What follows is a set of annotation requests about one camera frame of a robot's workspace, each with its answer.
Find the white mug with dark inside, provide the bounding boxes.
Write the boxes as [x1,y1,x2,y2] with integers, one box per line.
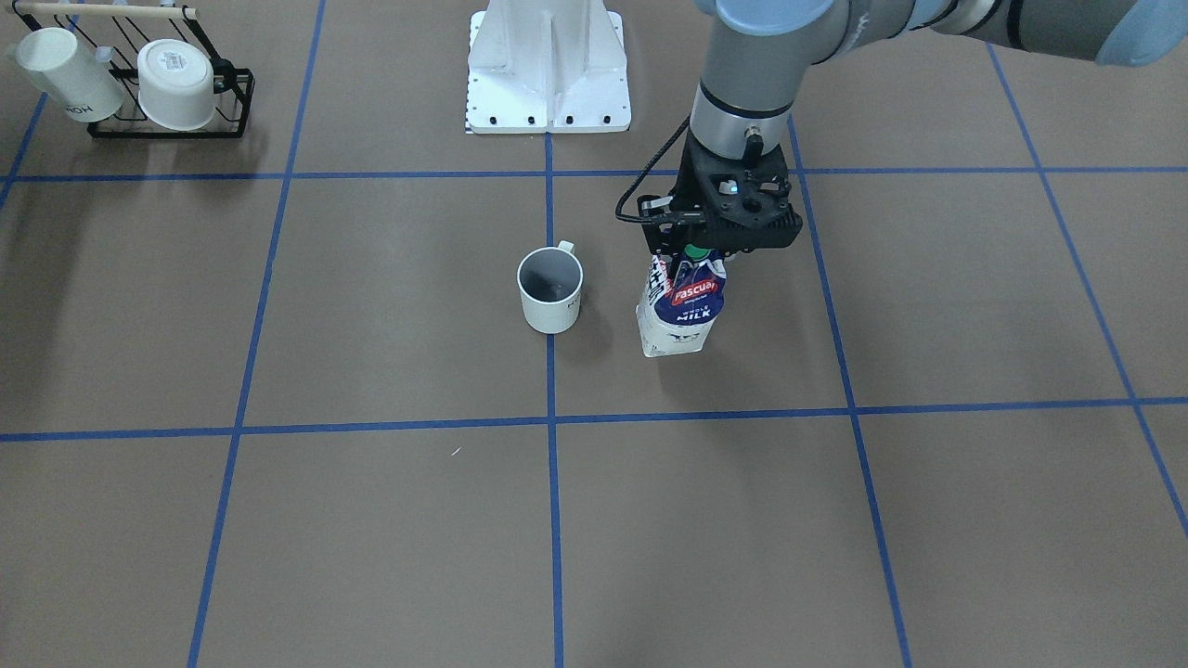
[517,240,583,335]

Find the blue white milk carton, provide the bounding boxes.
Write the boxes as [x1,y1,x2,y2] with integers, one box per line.
[636,244,727,358]

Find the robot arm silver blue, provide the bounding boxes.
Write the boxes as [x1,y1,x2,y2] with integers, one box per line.
[689,1,1187,160]

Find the white mug front on rack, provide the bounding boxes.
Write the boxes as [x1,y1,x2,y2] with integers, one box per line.
[135,39,216,131]

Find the white mug on rack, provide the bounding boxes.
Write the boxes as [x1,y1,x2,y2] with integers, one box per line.
[135,39,216,131]
[6,27,124,122]

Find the white mug rear on rack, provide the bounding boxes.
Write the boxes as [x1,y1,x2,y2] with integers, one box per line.
[6,27,124,122]

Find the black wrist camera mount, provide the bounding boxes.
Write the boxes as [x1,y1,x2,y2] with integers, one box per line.
[614,125,803,256]

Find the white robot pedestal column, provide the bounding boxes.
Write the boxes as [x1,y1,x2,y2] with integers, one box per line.
[465,1,632,136]

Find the black wire mug rack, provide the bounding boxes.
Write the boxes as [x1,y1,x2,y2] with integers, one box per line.
[4,1,255,139]

